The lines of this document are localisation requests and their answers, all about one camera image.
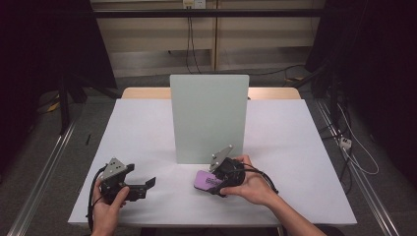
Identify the person's right hand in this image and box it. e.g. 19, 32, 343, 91
219, 154, 280, 207

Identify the black curtain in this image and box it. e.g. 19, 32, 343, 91
0, 0, 118, 175
304, 0, 417, 188

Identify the small whiteboard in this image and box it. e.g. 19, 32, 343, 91
169, 74, 251, 165

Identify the black metal stand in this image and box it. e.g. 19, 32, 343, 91
57, 73, 87, 136

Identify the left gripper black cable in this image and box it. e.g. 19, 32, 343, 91
86, 166, 107, 232

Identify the wooden table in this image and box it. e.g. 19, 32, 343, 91
121, 87, 302, 100

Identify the aluminium floor rail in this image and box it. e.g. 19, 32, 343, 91
7, 121, 77, 236
315, 98, 401, 236

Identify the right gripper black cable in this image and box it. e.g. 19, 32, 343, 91
234, 162, 280, 195

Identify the black hanging wall cable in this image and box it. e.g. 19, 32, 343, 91
184, 7, 195, 76
189, 7, 203, 75

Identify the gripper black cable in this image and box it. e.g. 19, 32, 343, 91
234, 162, 280, 195
86, 166, 107, 232

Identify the white floor cable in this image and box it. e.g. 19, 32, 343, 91
337, 103, 381, 176

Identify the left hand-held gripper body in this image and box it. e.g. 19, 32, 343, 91
97, 157, 148, 205

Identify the purple whiteboard eraser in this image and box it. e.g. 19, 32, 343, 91
193, 169, 227, 193

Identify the white wall socket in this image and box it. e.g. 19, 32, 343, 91
182, 0, 208, 10

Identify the white table sheet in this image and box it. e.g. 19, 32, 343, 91
67, 98, 358, 228

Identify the black floor cable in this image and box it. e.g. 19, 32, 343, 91
225, 63, 307, 77

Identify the person's left hand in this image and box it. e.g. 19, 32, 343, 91
90, 178, 131, 232

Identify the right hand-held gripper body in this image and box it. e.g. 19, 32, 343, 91
208, 144, 247, 197

